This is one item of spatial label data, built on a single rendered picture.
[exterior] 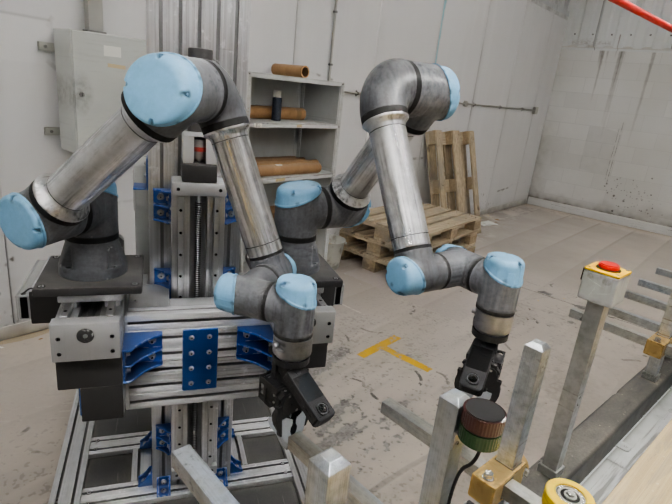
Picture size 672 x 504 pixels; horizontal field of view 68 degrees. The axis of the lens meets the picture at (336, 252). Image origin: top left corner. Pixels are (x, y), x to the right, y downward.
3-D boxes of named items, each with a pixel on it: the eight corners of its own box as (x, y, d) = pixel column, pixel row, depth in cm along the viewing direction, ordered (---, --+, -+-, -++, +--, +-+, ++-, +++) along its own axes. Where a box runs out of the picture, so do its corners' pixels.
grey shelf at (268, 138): (198, 289, 371) (203, 66, 323) (287, 265, 437) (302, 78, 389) (236, 310, 344) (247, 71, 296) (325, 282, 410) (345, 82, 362)
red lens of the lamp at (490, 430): (452, 420, 71) (454, 406, 71) (475, 405, 75) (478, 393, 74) (489, 443, 67) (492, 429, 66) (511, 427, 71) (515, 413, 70)
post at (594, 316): (536, 470, 120) (584, 297, 106) (545, 461, 124) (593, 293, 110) (554, 481, 117) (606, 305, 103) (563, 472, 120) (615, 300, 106)
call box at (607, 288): (575, 299, 107) (584, 265, 104) (588, 293, 111) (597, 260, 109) (609, 312, 102) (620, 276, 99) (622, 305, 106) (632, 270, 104)
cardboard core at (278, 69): (271, 62, 355) (301, 65, 336) (279, 63, 360) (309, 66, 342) (270, 74, 357) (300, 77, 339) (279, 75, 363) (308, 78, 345)
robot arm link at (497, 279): (500, 247, 102) (536, 261, 95) (489, 297, 105) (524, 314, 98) (474, 251, 97) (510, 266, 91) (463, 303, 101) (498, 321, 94)
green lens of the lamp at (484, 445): (449, 434, 72) (451, 421, 71) (472, 419, 76) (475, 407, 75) (485, 458, 68) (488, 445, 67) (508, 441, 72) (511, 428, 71)
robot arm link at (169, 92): (71, 245, 114) (240, 98, 93) (13, 265, 100) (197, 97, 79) (39, 201, 113) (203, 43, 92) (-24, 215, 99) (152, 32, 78)
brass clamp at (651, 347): (640, 352, 162) (645, 338, 160) (653, 341, 171) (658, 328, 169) (661, 360, 158) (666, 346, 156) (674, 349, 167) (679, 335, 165)
